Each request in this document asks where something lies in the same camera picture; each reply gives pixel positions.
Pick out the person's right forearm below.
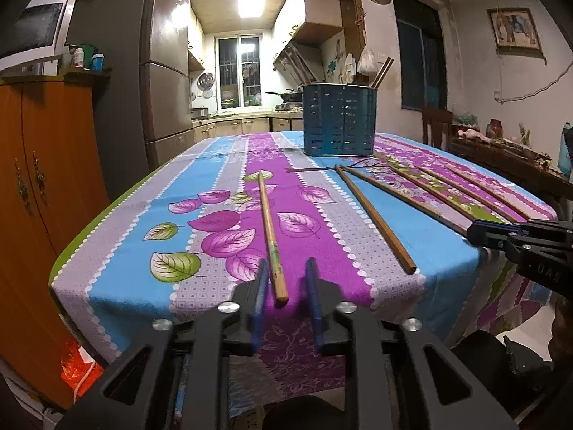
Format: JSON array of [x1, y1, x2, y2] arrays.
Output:
[[548, 296, 573, 366]]

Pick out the white hanging plastic bag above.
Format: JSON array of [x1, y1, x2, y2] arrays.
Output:
[[357, 47, 379, 75]]

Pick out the floral striped tablecloth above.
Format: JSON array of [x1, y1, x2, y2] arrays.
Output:
[[48, 131, 560, 424]]

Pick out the blue perforated utensil holder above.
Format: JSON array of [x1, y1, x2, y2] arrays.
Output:
[[301, 82, 376, 157]]

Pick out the wall cable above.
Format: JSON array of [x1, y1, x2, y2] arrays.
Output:
[[493, 60, 573, 105]]

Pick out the dark room window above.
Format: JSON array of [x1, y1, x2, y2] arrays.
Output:
[[396, 2, 449, 111]]

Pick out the orange plastic bag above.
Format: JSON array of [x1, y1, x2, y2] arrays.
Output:
[[60, 340, 106, 400]]

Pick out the framed elephant picture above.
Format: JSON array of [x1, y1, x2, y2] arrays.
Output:
[[487, 8, 545, 57]]

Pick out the steel range hood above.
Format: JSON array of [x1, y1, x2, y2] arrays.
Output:
[[273, 38, 324, 82]]

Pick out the green container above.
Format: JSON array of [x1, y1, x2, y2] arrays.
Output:
[[78, 45, 100, 70]]

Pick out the barred kitchen window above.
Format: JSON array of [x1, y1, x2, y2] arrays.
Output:
[[217, 36, 263, 109]]

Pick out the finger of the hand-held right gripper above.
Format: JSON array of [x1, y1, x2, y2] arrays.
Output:
[[466, 221, 539, 252]]

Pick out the dark wooden chair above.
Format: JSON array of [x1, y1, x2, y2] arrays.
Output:
[[422, 107, 454, 151]]

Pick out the white microwave oven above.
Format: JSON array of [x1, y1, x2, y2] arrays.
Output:
[[0, 0, 78, 77]]

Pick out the wooden chopstick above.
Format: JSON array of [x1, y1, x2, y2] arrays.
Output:
[[444, 164, 557, 221], [376, 58, 395, 90], [342, 165, 475, 236], [418, 166, 532, 225], [335, 166, 418, 275], [387, 163, 511, 225], [258, 171, 289, 303], [371, 57, 390, 89]]

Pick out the kitchen ceiling light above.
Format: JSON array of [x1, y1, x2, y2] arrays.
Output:
[[237, 0, 268, 19]]

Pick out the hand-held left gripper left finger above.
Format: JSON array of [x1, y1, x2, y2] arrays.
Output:
[[56, 259, 271, 430]]

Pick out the grey refrigerator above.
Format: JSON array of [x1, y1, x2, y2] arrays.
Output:
[[72, 0, 196, 184]]

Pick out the beige kitchen base cabinets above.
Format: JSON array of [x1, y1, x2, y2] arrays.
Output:
[[192, 116, 305, 143]]

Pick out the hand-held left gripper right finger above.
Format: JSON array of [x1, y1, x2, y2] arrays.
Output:
[[304, 257, 520, 430]]

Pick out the orange wooden cabinet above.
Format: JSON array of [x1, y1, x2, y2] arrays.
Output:
[[0, 72, 112, 408]]

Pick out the dark wooden dining table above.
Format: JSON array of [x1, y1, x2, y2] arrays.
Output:
[[448, 125, 573, 207]]

